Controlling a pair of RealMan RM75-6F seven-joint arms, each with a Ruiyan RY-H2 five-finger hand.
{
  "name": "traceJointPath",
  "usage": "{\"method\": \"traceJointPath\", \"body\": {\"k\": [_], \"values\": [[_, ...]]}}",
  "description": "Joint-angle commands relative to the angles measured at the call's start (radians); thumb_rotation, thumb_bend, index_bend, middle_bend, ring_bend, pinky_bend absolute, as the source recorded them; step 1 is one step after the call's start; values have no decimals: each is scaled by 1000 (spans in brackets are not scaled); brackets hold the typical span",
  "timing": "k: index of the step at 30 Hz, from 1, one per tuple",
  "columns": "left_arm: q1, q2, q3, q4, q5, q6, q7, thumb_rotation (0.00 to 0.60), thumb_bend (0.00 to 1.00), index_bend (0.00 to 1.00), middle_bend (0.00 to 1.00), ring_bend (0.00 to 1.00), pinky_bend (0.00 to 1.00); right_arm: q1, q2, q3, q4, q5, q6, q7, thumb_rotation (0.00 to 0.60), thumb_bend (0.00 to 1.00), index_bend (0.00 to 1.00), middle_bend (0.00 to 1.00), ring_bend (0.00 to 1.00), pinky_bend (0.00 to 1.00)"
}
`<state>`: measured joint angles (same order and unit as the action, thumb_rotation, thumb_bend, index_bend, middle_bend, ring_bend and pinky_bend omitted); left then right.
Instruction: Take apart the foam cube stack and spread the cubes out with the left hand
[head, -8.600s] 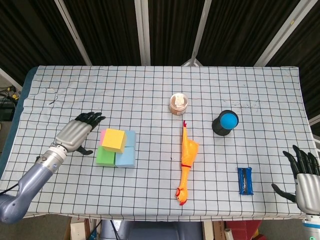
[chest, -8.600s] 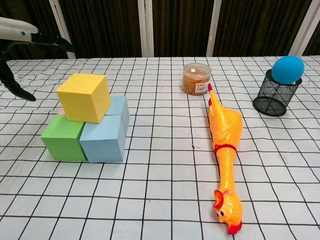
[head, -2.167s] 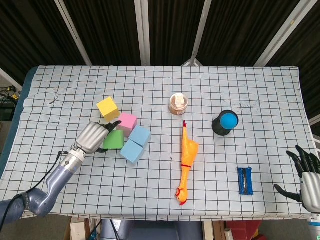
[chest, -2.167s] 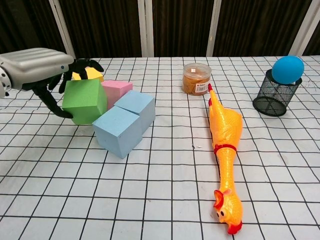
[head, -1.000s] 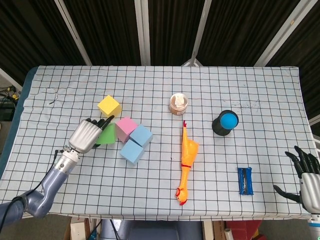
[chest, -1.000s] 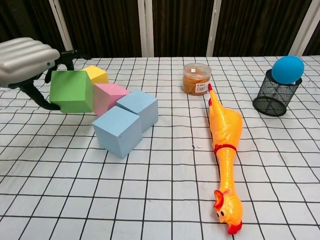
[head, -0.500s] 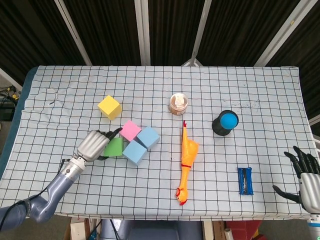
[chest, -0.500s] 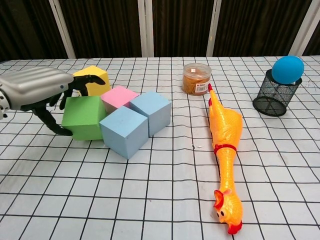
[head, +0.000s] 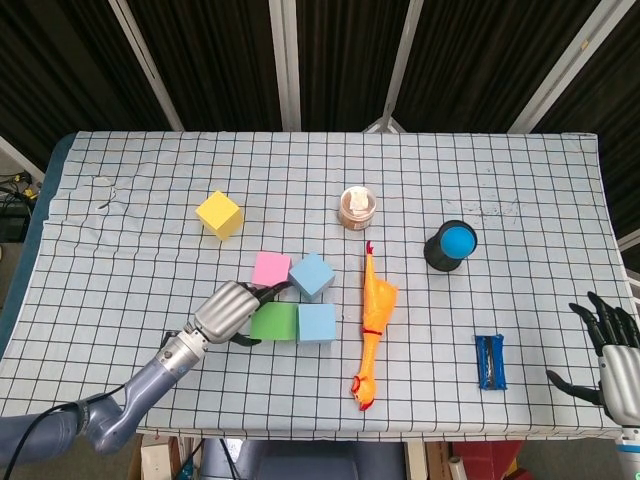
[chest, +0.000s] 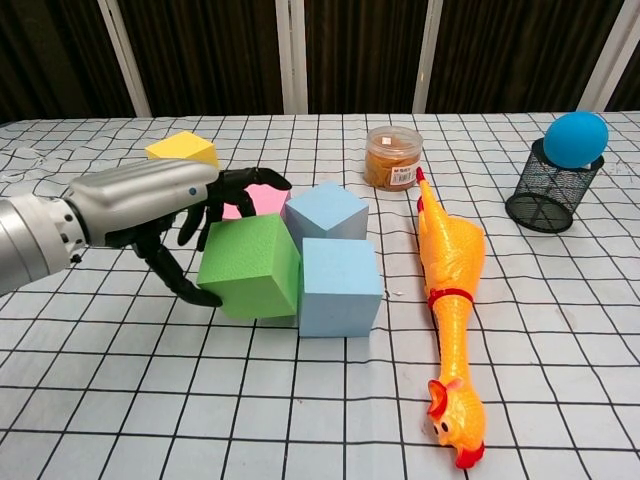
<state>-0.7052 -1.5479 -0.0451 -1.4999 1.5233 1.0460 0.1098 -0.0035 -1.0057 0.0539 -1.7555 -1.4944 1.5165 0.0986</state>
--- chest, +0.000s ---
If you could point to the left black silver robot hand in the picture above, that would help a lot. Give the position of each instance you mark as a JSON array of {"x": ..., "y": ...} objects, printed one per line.
[{"x": 140, "y": 200}]

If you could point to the yellow foam cube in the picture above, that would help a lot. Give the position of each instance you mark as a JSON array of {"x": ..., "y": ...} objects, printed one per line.
[{"x": 185, "y": 147}]

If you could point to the green foam cube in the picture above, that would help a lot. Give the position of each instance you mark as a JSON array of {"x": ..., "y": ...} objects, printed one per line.
[{"x": 245, "y": 270}]

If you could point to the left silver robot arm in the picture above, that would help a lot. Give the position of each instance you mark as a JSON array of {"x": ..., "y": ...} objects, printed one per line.
[{"x": 35, "y": 240}]

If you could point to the pink foam cube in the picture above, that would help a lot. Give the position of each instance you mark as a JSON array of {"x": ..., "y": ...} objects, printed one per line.
[{"x": 267, "y": 200}]

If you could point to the light blue cube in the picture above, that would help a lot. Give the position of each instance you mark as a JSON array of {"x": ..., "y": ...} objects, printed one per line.
[
  {"x": 340, "y": 290},
  {"x": 325, "y": 210}
]

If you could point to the light blue front cube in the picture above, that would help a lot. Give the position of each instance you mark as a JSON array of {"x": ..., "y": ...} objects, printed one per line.
[{"x": 340, "y": 290}]

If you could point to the white checkered tablecloth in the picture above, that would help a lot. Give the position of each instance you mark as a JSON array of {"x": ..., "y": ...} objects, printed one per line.
[{"x": 250, "y": 410}]

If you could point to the clear jar of rubber bands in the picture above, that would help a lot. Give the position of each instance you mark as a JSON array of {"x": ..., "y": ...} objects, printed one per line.
[{"x": 392, "y": 160}]

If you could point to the orange rubber chicken toy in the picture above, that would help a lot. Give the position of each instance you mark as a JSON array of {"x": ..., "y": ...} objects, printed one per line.
[{"x": 452, "y": 260}]

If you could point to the black mesh pen holder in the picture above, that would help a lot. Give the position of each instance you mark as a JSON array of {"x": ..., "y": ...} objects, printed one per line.
[{"x": 545, "y": 200}]

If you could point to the blue ball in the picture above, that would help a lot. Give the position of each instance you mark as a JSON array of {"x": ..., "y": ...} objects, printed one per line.
[{"x": 575, "y": 140}]

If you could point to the white metal frame bar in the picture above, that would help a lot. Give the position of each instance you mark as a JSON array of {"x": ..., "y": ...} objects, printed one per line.
[
  {"x": 611, "y": 60},
  {"x": 125, "y": 60},
  {"x": 292, "y": 60},
  {"x": 427, "y": 60}
]

